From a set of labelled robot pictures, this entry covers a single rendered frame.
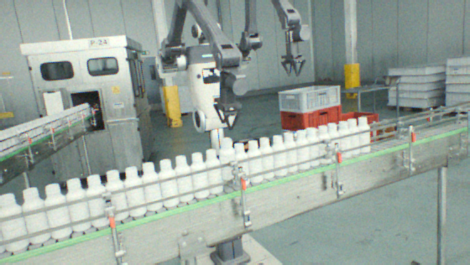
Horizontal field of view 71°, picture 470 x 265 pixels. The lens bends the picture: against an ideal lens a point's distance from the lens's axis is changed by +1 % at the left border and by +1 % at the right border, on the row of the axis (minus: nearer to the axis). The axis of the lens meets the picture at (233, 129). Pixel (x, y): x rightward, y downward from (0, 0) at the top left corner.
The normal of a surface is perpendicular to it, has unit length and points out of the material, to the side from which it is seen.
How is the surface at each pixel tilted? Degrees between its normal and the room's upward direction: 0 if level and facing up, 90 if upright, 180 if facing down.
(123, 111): 90
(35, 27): 90
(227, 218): 90
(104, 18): 90
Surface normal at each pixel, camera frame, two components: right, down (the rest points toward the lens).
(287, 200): 0.44, 0.13
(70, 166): 0.14, 0.18
